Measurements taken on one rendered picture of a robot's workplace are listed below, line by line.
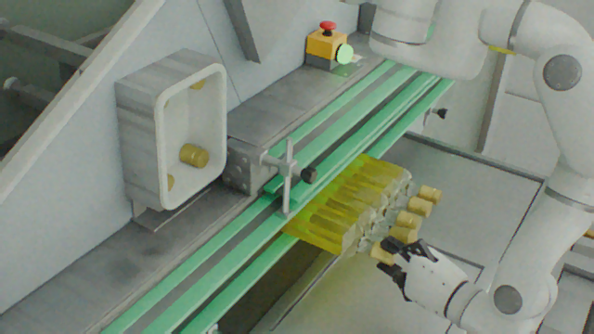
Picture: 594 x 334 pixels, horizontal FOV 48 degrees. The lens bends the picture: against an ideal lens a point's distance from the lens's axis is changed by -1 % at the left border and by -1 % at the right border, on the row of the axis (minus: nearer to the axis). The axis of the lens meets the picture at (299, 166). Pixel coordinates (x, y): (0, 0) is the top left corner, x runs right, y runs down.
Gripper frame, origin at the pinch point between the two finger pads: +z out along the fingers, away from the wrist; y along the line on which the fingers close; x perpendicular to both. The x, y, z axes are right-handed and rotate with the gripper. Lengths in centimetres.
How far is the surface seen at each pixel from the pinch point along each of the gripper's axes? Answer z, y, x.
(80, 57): 83, 14, 16
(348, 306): 3.9, -12.5, 5.5
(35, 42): 98, 14, 20
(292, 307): 11.1, -13.1, 13.5
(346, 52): 39, 21, -27
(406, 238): -0.4, 2.2, -3.9
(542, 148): 197, -282, -562
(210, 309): 13.1, -3.3, 32.0
